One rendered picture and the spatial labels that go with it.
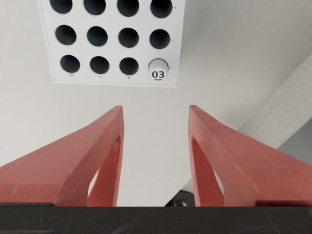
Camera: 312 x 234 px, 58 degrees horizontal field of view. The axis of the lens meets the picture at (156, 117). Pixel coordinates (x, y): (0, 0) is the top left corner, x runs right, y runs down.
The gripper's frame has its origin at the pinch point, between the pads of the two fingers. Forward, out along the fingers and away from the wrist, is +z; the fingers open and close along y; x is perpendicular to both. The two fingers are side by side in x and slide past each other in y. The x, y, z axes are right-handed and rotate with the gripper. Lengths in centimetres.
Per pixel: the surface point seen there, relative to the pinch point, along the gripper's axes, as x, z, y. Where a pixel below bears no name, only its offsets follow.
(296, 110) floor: 59, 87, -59
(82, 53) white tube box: -0.5, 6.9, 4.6
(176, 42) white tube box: -1.3, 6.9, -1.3
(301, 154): 2.8, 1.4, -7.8
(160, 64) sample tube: -0.1, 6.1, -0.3
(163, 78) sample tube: 0.7, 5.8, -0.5
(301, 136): 2.4, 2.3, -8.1
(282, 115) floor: 61, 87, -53
